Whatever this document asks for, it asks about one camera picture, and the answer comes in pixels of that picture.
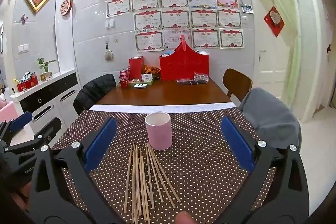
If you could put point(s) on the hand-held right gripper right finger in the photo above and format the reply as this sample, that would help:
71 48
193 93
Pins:
237 142

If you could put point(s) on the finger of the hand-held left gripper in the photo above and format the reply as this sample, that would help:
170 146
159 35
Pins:
50 129
21 120

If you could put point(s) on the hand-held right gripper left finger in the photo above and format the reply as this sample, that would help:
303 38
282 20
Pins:
101 142

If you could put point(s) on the bundle of wooden chopsticks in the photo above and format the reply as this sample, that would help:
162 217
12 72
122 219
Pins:
136 182

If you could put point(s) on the pink cup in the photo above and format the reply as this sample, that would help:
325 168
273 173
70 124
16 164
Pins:
158 134

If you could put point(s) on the person's left hand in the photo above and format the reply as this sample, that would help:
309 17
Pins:
19 197

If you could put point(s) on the person's right hand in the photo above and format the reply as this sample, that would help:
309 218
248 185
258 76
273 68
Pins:
183 218

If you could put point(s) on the pink sofa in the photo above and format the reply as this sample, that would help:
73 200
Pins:
6 112

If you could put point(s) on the black and white sideboard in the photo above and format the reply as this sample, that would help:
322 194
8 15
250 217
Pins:
52 98

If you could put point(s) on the grey garment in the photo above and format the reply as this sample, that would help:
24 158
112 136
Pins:
270 113

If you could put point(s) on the brown polka dot tablecloth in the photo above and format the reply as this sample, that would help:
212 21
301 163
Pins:
199 174

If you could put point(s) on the black padded jacket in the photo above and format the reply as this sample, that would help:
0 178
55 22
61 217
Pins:
94 90

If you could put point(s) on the small potted plant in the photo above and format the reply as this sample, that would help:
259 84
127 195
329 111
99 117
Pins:
46 66

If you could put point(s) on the wooden chair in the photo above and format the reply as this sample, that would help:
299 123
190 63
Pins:
237 81

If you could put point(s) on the small white device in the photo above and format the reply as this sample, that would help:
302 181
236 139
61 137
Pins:
140 86

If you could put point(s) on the white paper sheet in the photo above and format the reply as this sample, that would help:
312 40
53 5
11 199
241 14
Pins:
162 107

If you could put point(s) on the clear plastic bag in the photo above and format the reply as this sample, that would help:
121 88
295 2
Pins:
201 77

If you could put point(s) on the green and white box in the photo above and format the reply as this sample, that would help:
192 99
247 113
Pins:
143 79

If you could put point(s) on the white door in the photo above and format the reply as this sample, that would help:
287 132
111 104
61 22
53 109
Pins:
270 64

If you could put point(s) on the orange snack packets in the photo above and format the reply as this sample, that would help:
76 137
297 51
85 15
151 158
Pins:
151 70

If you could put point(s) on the red gift bag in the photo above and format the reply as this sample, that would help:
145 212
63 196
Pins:
183 66

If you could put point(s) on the green sheer curtain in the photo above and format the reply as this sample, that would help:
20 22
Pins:
294 37

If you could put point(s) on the red diamond door decoration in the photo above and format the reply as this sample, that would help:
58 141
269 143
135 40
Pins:
274 20

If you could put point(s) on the white double light switch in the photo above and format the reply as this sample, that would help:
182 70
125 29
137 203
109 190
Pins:
22 48

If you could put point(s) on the butterfly wall decal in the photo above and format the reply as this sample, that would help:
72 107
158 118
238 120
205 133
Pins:
24 18

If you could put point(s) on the wall of award certificates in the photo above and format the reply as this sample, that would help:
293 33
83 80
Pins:
148 19

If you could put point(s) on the small wall photo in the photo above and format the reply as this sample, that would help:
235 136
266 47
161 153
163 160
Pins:
247 9

